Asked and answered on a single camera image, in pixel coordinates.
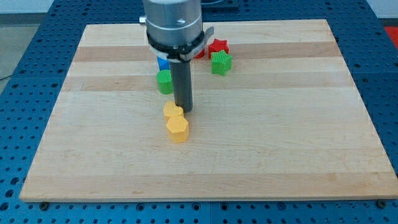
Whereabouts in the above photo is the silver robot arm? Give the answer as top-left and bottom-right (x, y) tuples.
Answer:
(143, 0), (214, 113)

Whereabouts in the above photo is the blue block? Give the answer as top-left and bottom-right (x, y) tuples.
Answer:
(157, 57), (170, 71)

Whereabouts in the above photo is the yellow hexagon block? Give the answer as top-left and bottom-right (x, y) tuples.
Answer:
(166, 116), (189, 143)

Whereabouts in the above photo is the red round block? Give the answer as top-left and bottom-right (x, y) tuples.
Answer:
(194, 49), (205, 58)

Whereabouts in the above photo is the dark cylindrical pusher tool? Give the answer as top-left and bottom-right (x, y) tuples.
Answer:
(170, 62), (193, 113)

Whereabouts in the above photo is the yellow heart block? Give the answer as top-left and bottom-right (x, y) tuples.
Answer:
(163, 101), (184, 122)

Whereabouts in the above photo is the wooden board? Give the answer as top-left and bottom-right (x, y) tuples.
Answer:
(20, 19), (397, 202)

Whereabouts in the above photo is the green star block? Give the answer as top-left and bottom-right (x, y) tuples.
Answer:
(211, 50), (233, 76)

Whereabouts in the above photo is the red star block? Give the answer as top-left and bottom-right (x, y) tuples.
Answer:
(208, 39), (229, 59)

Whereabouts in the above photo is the green cylinder block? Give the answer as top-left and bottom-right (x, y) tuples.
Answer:
(156, 70), (174, 95)

